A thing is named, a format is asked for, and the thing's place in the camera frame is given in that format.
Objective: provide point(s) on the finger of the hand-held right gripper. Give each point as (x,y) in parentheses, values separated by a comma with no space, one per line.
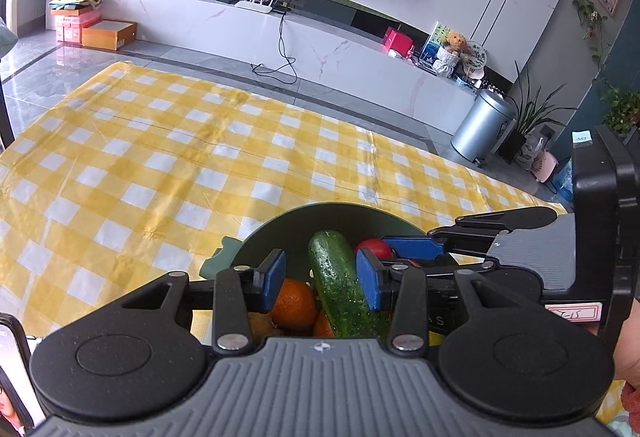
(465,265)
(415,248)

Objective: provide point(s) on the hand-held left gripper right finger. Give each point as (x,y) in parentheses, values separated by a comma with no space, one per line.
(370,279)

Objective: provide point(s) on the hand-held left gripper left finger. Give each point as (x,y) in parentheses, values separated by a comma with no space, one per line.
(274,279)

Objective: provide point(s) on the red cherry tomato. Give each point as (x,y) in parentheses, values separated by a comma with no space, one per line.
(372,248)

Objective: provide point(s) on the orange mandarin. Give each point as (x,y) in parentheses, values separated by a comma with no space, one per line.
(322,326)
(295,304)

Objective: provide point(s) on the green cucumber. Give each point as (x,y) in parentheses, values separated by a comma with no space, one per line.
(335,277)

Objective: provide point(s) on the green colander bowl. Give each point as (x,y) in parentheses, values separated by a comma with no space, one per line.
(295,224)

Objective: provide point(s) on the person's right forearm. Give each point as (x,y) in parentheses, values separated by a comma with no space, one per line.
(627,347)

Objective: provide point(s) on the blue water jug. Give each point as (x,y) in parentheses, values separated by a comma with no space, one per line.
(565,184)

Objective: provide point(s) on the small pink fan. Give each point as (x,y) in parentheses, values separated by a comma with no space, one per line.
(545,168)

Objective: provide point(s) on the white bag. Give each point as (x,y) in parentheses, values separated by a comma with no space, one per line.
(526,154)

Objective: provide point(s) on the leafy pothos plant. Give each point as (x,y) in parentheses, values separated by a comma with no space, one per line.
(622,112)

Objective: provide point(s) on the long-leaf plant in black pot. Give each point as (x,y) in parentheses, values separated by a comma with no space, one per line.
(530,117)

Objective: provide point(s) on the silver trash can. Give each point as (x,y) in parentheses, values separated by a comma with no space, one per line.
(482,127)

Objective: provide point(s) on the yellow checked tablecloth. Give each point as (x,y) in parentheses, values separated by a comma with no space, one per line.
(150,157)

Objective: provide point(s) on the round paper fan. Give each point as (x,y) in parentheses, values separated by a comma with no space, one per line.
(476,57)

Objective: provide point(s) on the white basket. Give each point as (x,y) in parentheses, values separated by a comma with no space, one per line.
(445,63)

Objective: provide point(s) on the blue picture card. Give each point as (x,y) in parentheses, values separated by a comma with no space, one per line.
(430,44)

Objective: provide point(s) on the red box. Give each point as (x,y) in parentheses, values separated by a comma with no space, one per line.
(396,41)

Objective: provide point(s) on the brown teddy bear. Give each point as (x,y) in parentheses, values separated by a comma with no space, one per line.
(455,42)

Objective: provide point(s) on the white marble TV cabinet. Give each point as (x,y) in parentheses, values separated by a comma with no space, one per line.
(225,34)

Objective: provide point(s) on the smartphone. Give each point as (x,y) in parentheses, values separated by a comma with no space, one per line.
(15,392)

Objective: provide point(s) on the orange cardboard box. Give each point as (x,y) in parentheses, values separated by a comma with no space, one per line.
(107,35)

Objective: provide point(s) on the pink box stack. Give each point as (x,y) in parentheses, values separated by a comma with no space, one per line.
(75,27)

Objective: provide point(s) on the pale green chair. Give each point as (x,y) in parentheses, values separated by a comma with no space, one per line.
(6,37)

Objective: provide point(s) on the hanging wall vine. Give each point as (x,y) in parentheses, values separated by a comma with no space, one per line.
(592,24)

